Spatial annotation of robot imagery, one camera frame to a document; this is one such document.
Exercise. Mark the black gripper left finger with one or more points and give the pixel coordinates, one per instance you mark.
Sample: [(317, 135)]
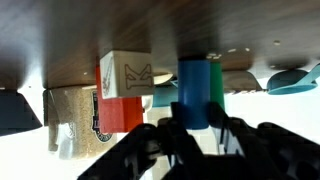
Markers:
[(139, 150)]

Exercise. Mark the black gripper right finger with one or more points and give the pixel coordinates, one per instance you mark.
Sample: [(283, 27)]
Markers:
[(269, 151)]

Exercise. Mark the green cylinder block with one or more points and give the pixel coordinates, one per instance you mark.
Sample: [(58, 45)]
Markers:
[(216, 84)]

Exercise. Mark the blue cylinder block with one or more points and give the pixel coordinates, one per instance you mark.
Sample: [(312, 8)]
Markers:
[(194, 93)]

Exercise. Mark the red block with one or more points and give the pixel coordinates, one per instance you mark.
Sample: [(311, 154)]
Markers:
[(117, 115)]

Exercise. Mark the medium teal measuring cup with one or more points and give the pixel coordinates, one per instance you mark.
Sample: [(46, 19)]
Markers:
[(165, 94)]

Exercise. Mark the large teal measuring cup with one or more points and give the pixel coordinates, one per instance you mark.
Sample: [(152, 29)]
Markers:
[(293, 81)]

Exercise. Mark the white plastic spoon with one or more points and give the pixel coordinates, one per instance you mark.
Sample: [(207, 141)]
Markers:
[(162, 78)]

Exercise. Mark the blue patterned paper plate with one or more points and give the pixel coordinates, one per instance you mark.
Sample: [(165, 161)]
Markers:
[(240, 81)]

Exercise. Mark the white number letter cube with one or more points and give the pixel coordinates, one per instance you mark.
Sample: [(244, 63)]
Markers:
[(126, 74)]

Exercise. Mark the clear jar of rice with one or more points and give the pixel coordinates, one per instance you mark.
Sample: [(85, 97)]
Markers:
[(73, 124)]

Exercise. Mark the dark blue bowl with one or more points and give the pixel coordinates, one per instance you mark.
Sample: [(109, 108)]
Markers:
[(16, 115)]

